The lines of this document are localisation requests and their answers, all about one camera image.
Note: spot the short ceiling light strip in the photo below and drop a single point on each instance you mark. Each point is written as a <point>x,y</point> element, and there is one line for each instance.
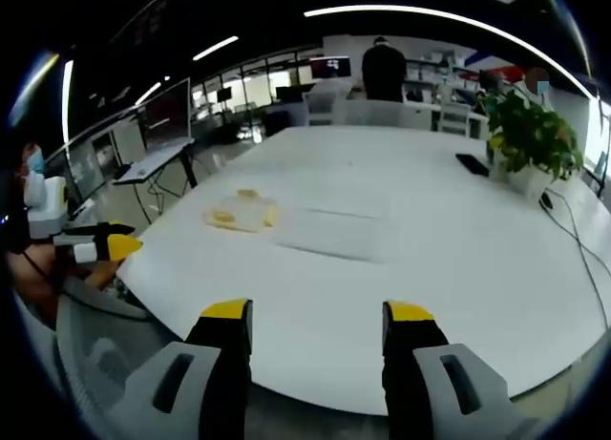
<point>216,48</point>

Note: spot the long curved ceiling light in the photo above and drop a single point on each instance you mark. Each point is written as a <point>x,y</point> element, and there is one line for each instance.
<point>429,14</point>

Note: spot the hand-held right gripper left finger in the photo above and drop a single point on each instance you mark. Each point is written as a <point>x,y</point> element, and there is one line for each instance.
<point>224,363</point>

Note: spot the person's masked head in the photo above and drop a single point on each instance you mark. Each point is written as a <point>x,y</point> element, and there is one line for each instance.
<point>32,165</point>

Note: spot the yellow plastic buckle part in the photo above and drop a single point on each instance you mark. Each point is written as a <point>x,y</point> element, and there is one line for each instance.
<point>223,216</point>
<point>247,194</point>

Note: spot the white side desk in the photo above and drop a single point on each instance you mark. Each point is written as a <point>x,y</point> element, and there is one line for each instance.
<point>153,165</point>

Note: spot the flat black device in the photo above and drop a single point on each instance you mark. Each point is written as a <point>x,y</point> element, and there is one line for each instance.
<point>472,165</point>

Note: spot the clear plastic bag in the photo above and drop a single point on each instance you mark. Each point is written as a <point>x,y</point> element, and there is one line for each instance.
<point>248,215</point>

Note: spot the white chair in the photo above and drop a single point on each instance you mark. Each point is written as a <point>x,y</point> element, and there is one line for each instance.
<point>322,107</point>
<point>454,119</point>

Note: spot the green potted plant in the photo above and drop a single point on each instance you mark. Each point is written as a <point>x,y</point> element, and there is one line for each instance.
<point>530,134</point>

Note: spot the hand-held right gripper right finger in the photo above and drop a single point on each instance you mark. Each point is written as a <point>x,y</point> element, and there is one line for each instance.
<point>410,363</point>

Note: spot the white storage shelf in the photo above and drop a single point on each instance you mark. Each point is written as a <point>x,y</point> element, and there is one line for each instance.
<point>439,75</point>

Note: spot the computer monitor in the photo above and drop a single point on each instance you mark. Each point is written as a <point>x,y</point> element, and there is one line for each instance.
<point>330,68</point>

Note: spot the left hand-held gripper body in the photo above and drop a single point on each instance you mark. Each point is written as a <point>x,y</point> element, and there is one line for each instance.
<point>45,206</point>

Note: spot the large display screen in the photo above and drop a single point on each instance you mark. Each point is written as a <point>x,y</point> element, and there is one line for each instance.
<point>167,115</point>

